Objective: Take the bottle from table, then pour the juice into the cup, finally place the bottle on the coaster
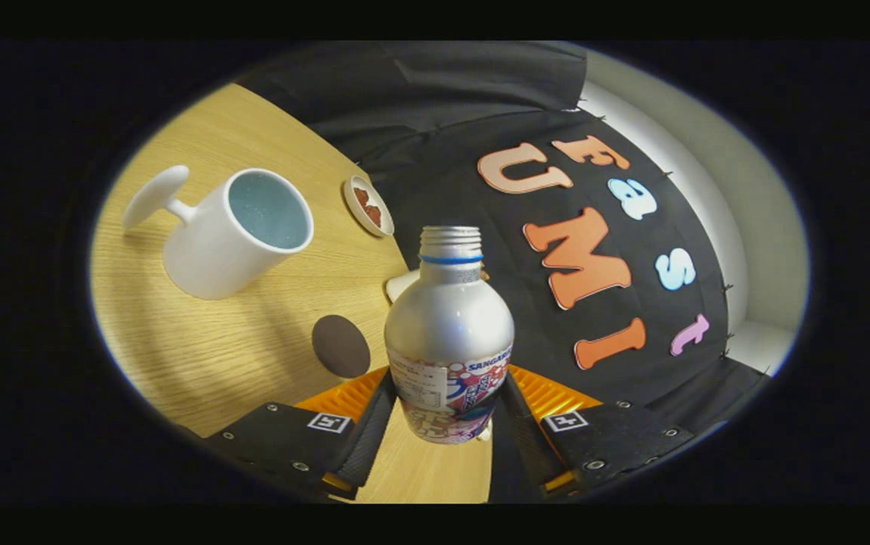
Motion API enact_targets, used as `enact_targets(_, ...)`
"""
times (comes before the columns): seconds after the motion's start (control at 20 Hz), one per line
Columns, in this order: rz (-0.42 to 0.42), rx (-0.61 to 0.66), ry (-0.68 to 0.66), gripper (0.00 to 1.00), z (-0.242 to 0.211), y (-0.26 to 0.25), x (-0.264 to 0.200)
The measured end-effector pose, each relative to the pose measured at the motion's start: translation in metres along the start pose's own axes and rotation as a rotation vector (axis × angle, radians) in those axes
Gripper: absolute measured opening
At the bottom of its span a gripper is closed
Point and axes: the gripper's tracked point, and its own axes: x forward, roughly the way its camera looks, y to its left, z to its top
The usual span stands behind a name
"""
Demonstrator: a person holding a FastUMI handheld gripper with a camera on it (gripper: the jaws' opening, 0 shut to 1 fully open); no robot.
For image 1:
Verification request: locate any white round plate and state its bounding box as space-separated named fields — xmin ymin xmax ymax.
xmin=343 ymin=175 xmax=395 ymax=238

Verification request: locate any silver juice bottle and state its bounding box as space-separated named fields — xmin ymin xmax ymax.
xmin=384 ymin=225 xmax=516 ymax=445

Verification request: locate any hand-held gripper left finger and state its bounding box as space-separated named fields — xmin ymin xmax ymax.
xmin=204 ymin=367 xmax=398 ymax=500

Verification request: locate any dark brown round coaster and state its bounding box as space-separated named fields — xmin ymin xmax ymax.
xmin=312 ymin=315 xmax=371 ymax=379

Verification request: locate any white cup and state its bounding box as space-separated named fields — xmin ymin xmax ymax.
xmin=122 ymin=165 xmax=315 ymax=301

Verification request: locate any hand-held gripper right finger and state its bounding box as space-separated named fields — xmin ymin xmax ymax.
xmin=489 ymin=366 xmax=697 ymax=502

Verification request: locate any wooden table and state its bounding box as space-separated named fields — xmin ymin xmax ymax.
xmin=91 ymin=83 xmax=492 ymax=504

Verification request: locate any white toaster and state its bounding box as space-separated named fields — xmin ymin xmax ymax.
xmin=385 ymin=269 xmax=490 ymax=305

